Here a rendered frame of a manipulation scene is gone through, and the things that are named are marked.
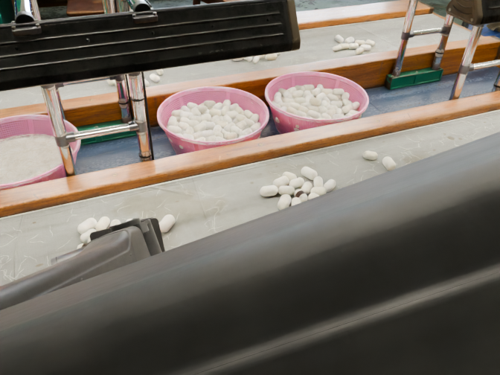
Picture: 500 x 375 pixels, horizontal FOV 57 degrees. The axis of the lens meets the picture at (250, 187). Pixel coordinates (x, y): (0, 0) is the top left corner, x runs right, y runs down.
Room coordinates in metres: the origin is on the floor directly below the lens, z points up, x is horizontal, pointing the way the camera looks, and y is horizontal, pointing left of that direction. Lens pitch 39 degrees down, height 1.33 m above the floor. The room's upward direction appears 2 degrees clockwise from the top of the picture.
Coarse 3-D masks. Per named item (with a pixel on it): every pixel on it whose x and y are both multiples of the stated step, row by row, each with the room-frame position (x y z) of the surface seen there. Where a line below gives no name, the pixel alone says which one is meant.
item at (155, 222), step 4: (144, 220) 0.52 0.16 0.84; (152, 220) 0.52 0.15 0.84; (156, 220) 0.52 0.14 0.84; (152, 224) 0.51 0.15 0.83; (156, 224) 0.52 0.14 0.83; (108, 228) 0.49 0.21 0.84; (156, 228) 0.51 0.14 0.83; (92, 232) 0.49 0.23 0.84; (96, 232) 0.49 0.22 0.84; (100, 232) 0.49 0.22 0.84; (104, 232) 0.49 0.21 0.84; (108, 232) 0.49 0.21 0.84; (156, 232) 0.51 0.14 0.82; (160, 232) 0.51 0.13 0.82; (92, 236) 0.48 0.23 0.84; (96, 236) 0.48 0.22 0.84; (100, 236) 0.48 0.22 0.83; (156, 236) 0.50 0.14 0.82; (160, 236) 0.51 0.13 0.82; (160, 240) 0.50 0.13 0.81; (160, 244) 0.50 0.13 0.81
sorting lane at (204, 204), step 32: (416, 128) 0.98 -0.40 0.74; (448, 128) 0.99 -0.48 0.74; (480, 128) 1.00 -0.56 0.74; (288, 160) 0.83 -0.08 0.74; (320, 160) 0.83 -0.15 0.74; (352, 160) 0.84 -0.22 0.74; (416, 160) 0.85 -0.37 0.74; (128, 192) 0.70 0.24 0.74; (160, 192) 0.70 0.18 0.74; (192, 192) 0.71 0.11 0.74; (224, 192) 0.71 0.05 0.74; (256, 192) 0.72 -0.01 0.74; (0, 224) 0.60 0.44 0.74; (32, 224) 0.60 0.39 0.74; (64, 224) 0.60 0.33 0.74; (192, 224) 0.62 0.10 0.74; (224, 224) 0.62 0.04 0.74; (0, 256) 0.52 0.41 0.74; (32, 256) 0.52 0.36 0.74
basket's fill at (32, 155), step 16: (0, 144) 0.85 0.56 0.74; (16, 144) 0.87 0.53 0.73; (32, 144) 0.87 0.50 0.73; (48, 144) 0.87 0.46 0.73; (0, 160) 0.79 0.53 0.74; (16, 160) 0.80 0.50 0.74; (32, 160) 0.80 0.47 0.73; (48, 160) 0.81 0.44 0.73; (0, 176) 0.75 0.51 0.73; (16, 176) 0.75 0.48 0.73; (32, 176) 0.75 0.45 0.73
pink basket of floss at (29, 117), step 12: (0, 120) 0.90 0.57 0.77; (12, 120) 0.91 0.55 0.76; (24, 120) 0.92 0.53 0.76; (48, 120) 0.92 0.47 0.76; (0, 132) 0.89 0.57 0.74; (24, 132) 0.91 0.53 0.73; (36, 132) 0.92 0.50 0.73; (48, 132) 0.91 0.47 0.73; (72, 144) 0.87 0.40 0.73; (60, 168) 0.74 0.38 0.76; (24, 180) 0.69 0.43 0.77; (36, 180) 0.70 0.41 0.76; (48, 180) 0.72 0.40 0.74
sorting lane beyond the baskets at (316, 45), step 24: (360, 24) 1.71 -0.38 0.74; (384, 24) 1.72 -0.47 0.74; (432, 24) 1.74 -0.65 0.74; (312, 48) 1.46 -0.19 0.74; (384, 48) 1.48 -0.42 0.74; (144, 72) 1.24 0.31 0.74; (168, 72) 1.24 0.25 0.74; (192, 72) 1.25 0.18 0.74; (216, 72) 1.26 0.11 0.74; (240, 72) 1.26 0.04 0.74; (0, 96) 1.07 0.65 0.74; (24, 96) 1.07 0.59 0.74; (72, 96) 1.08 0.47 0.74
